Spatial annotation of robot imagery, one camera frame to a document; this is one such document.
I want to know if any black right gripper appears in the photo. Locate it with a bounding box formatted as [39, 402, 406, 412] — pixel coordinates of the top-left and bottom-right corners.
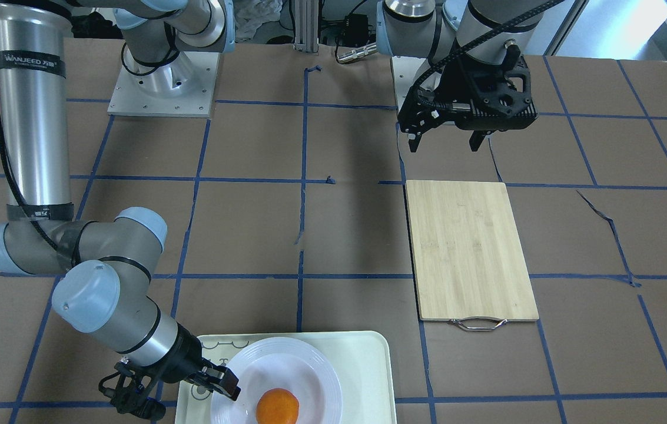
[99, 324, 241, 420]

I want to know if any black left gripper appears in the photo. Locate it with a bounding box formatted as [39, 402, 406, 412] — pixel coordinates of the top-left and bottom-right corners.
[397, 50, 537, 153]

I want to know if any orange fruit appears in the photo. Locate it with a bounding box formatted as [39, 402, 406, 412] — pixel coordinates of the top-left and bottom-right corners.
[255, 388, 299, 423]

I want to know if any white round plate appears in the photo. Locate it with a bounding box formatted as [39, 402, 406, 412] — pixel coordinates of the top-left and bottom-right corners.
[210, 336, 343, 423]

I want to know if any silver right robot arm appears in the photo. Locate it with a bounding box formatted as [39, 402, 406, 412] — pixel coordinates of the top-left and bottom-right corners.
[108, 1, 556, 153]

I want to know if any cream tray with bear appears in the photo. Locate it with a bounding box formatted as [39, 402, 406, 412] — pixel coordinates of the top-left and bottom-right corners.
[175, 331, 397, 423]

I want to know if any bamboo cutting board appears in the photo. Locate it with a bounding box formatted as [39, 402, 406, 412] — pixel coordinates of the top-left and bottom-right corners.
[405, 180, 539, 330]

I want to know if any brown paper table mat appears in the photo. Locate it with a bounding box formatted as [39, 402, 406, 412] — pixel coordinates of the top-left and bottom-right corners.
[0, 38, 667, 424]

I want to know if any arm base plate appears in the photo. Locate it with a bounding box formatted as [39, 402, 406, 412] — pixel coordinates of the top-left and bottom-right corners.
[108, 50, 222, 118]
[391, 56, 430, 108]

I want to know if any aluminium frame post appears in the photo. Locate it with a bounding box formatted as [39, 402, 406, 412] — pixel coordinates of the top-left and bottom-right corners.
[290, 0, 321, 54]

